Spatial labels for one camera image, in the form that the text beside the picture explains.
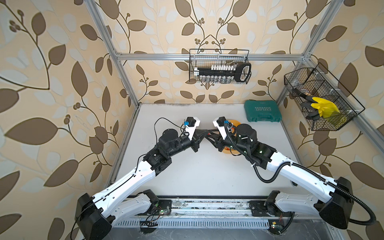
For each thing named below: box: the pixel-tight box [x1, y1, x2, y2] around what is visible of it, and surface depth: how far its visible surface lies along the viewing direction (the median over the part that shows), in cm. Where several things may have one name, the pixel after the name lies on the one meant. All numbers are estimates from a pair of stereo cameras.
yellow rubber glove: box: [310, 97, 341, 118], surface depth 68 cm
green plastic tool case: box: [244, 99, 282, 122], surface depth 113 cm
